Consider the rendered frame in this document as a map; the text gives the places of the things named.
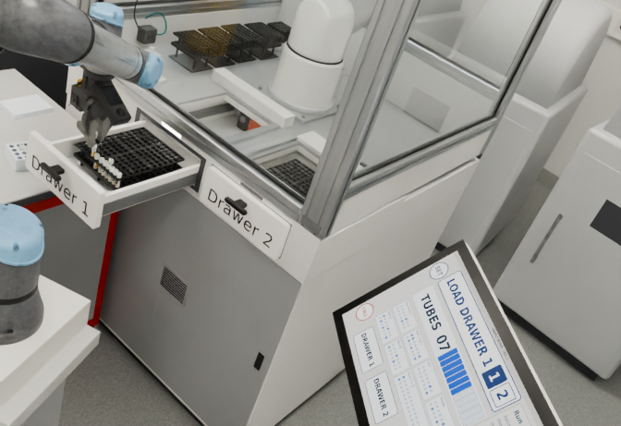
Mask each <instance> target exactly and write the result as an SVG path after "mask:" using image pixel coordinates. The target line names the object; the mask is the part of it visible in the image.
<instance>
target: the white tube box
mask: <svg viewBox="0 0 621 426"><path fill-rule="evenodd" d="M21 143H22V144H24V150H23V151H20V150H19V144H21ZM27 144H28V141H27V140H26V141H18V142H9V143H5V148H4V156H5V158H6V159H7V160H8V162H9V163H10V165H11V166H12V167H13V169H14V170H15V172H19V171H26V170H28V169H27V168H26V155H27Z"/></svg>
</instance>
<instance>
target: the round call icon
mask: <svg viewBox="0 0 621 426"><path fill-rule="evenodd" d="M354 313H355V317H356V320H357V324H358V325H359V324H361V323H363V322H365V321H367V320H369V319H370V318H371V317H373V316H375V315H376V311H375V308H374V306H373V303H372V299H371V300H369V301H367V302H365V303H363V304H362V305H360V306H358V307H357V308H356V309H354Z"/></svg>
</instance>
